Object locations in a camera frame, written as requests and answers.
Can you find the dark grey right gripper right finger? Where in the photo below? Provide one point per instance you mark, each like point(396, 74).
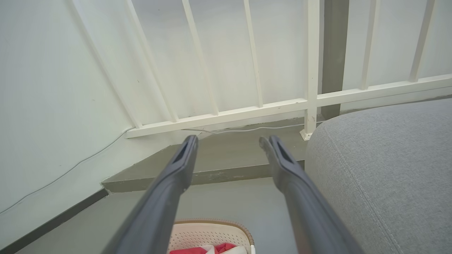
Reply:
point(300, 201)

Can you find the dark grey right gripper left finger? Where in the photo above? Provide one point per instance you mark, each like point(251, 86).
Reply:
point(166, 201)

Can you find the white perforated plastic laundry basket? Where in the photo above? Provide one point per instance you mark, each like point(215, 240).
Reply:
point(208, 236)

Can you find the red and white garment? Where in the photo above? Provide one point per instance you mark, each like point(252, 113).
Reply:
point(203, 250)

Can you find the grey fabric sofa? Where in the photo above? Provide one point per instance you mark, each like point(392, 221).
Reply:
point(388, 176)

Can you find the black baseboard strip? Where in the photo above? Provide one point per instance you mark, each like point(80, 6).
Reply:
point(53, 222)

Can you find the white metal railing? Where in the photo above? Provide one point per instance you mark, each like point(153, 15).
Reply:
point(310, 70)

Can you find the dark grey column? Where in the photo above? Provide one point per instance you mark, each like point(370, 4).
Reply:
point(333, 56)

